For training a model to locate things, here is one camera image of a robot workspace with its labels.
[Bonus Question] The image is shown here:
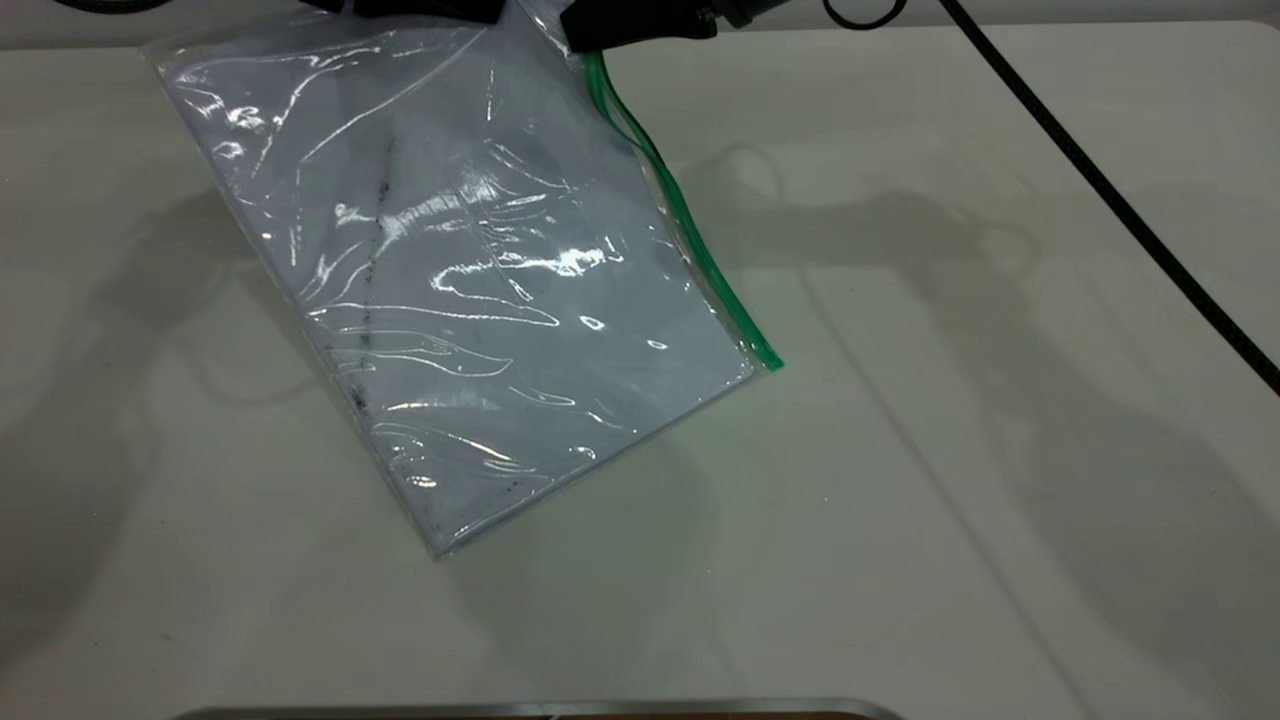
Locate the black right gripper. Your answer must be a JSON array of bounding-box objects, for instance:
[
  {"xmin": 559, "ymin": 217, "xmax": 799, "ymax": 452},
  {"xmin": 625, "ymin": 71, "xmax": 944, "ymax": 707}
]
[{"xmin": 560, "ymin": 0, "xmax": 746, "ymax": 54}]

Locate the looped black cable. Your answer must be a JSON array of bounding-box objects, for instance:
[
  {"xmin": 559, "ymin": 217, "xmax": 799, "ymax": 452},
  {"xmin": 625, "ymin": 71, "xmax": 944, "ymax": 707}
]
[{"xmin": 823, "ymin": 0, "xmax": 909, "ymax": 32}]

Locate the clear zip bag green zipper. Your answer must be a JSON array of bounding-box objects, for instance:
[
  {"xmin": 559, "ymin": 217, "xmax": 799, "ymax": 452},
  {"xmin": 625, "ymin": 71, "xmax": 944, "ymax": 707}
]
[{"xmin": 145, "ymin": 0, "xmax": 786, "ymax": 561}]

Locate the grey metal bar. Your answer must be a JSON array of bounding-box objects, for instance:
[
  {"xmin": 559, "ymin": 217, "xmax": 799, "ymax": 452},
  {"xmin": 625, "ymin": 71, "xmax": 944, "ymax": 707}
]
[{"xmin": 170, "ymin": 697, "xmax": 906, "ymax": 720}]

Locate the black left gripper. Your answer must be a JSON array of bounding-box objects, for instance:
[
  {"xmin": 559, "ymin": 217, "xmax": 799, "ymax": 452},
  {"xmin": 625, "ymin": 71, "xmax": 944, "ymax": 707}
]
[{"xmin": 298, "ymin": 0, "xmax": 504, "ymax": 26}]

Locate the thick black cable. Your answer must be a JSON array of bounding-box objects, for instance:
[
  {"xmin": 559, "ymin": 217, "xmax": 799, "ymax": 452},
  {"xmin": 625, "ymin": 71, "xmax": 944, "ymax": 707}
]
[{"xmin": 938, "ymin": 0, "xmax": 1280, "ymax": 397}]

